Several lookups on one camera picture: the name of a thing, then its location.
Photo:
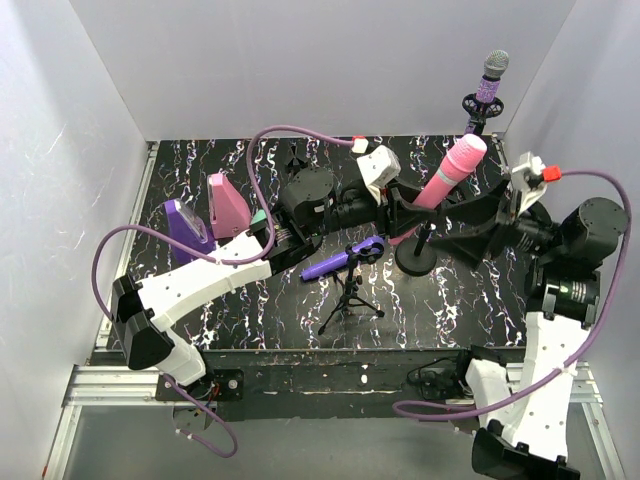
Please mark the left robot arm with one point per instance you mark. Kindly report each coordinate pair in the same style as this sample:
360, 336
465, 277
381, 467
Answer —
144, 312

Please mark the teal plastic microphone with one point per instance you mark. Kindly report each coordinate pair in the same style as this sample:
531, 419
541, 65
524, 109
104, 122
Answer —
259, 221

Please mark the pink plastic microphone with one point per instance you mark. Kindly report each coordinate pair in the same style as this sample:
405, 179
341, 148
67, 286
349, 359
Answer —
460, 159

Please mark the pink metronome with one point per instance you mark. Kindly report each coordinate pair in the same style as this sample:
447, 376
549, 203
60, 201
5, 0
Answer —
229, 212

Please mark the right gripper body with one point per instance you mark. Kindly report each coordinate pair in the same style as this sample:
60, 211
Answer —
501, 226

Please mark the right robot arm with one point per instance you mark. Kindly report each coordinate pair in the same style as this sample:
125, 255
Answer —
522, 432

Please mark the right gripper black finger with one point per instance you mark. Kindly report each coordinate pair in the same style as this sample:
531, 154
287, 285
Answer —
471, 247
475, 209

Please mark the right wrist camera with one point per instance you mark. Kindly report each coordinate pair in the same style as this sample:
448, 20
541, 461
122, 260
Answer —
530, 178

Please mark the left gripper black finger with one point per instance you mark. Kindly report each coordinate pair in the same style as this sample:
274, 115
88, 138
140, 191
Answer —
403, 221
403, 192

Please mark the purple plastic microphone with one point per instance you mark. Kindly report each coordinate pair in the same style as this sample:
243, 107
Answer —
338, 261

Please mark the purple glitter microphone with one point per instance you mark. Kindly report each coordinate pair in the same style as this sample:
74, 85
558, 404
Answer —
495, 65

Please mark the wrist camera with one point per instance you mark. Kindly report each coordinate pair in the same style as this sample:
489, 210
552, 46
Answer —
530, 178
377, 169

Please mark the tripod stand with clip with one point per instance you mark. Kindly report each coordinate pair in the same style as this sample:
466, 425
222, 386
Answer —
350, 285

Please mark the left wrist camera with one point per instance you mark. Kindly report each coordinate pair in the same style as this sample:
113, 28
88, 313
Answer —
377, 169

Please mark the round base stand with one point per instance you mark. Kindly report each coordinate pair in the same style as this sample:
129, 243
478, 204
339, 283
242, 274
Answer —
295, 161
414, 256

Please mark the purple metronome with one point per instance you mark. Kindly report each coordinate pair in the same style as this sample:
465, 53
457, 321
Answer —
186, 227

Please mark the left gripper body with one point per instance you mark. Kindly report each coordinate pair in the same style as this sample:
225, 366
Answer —
396, 211

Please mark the tripod stand with shock mount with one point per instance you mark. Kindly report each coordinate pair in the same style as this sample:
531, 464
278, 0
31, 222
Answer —
480, 112

